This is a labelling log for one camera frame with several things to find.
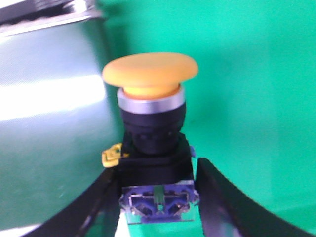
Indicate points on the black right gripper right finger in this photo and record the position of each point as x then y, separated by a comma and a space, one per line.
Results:
225, 211

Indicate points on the yellow mushroom push button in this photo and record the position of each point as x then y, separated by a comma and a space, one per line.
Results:
154, 159

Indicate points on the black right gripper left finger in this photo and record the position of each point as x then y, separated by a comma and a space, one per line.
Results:
102, 196

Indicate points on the aluminium conveyor frame rail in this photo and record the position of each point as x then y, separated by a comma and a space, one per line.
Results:
20, 16

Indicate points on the green conveyor belt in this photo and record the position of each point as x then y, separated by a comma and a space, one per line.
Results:
55, 119

